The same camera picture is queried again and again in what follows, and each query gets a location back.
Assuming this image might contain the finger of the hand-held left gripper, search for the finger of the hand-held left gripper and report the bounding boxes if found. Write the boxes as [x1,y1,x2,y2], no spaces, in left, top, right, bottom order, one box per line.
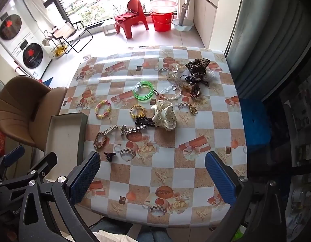
[1,145,25,168]
[25,152,57,180]

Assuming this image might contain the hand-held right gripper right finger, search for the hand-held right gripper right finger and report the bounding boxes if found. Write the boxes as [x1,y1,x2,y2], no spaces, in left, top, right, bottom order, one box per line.
[205,152,287,242]

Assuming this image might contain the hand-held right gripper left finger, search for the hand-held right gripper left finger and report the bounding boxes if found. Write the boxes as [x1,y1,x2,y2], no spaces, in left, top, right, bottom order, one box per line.
[19,152,101,242]

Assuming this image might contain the grey-green cardboard box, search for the grey-green cardboard box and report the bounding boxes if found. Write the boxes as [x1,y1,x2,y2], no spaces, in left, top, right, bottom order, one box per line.
[44,113,88,183]

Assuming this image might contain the brown braided bracelet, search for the brown braided bracelet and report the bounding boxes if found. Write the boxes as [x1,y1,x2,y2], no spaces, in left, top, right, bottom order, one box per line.
[94,132,107,149]

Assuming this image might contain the silver rhinestone hair clip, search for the silver rhinestone hair clip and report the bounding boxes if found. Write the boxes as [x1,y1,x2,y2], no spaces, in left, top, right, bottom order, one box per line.
[120,124,147,137]

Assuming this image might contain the pink yellow beaded bracelet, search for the pink yellow beaded bracelet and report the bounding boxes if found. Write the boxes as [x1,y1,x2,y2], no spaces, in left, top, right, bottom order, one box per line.
[95,100,112,120]

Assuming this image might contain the black beaded hair clip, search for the black beaded hair clip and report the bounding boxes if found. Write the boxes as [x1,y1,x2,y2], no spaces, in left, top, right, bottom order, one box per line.
[135,117,154,128]

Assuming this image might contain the white polka dot scrunchie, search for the white polka dot scrunchie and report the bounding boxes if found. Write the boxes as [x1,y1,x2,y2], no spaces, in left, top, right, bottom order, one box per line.
[150,100,177,132]

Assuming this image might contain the green plastic bangle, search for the green plastic bangle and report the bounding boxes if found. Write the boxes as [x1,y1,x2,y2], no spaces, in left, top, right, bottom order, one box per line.
[133,81,152,93]
[133,86,154,99]

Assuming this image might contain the brown leather chair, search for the brown leather chair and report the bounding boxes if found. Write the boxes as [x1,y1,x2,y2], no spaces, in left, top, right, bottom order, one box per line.
[0,75,68,150]

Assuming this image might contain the beige hair clip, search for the beige hair clip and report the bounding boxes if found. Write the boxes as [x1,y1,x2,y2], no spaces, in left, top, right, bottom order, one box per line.
[103,124,118,136]

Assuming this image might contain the checkered printed tablecloth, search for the checkered printed tablecloth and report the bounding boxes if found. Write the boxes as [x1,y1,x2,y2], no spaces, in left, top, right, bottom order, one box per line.
[59,46,248,228]

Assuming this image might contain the blue plastic stool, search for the blue plastic stool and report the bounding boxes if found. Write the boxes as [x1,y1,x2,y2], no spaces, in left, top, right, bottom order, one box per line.
[239,98,272,153]

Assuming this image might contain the person's legs in jeans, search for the person's legs in jeans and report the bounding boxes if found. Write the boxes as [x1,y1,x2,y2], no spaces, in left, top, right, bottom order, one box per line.
[137,225,169,242]

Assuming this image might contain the white washing machine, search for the white washing machine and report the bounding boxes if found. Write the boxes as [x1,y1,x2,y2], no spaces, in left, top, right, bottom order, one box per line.
[11,33,53,79]

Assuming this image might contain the leopard print scrunchie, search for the leopard print scrunchie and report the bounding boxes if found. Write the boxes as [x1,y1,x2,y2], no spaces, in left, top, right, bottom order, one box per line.
[185,58,211,81]

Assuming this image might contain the clear claw clip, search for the clear claw clip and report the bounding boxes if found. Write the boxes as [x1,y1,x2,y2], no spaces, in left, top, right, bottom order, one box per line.
[168,64,186,81]

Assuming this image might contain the black folding chair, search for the black folding chair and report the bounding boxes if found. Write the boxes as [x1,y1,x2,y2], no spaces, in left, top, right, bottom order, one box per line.
[48,21,93,54]

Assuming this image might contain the small white stool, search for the small white stool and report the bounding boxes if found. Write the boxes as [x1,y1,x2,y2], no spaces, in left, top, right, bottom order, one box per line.
[102,21,118,35]

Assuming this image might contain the white basin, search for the white basin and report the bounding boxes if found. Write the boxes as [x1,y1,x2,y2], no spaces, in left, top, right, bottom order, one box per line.
[171,18,195,32]

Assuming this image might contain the red bucket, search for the red bucket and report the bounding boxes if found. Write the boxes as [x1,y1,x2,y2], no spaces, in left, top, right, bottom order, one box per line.
[149,10,174,32]

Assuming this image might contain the white cabinet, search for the white cabinet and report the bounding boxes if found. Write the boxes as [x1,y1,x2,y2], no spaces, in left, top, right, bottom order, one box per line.
[194,0,219,48]

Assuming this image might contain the mop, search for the mop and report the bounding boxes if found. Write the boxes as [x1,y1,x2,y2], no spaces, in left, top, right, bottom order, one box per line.
[179,0,197,26]

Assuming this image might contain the red plastic chair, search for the red plastic chair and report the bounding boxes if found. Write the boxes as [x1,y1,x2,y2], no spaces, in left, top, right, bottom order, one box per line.
[114,0,149,40]

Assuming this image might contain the yellow hair tie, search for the yellow hair tie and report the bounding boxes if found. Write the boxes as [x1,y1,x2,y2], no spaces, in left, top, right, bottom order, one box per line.
[130,104,146,119]

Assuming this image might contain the brown spiral hair tie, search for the brown spiral hair tie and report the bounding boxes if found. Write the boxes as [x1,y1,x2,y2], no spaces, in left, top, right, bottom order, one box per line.
[190,83,201,97]

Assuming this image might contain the black white striped hair tie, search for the black white striped hair tie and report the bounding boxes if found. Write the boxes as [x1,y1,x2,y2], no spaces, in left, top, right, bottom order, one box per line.
[180,74,197,84]

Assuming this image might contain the gold wire basket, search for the gold wire basket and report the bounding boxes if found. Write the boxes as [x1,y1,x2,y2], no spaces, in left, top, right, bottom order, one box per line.
[52,44,68,57]

